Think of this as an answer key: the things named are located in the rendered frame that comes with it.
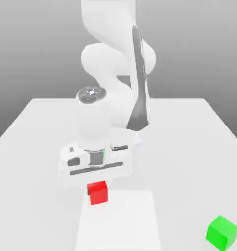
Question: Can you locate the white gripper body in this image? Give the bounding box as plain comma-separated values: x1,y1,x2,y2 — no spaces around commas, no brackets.
59,156,133,189

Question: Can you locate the small red cube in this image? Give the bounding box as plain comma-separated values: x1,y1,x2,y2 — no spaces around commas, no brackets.
86,180,109,206

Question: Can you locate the small green cube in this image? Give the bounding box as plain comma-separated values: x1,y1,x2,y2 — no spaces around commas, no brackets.
205,215,237,251

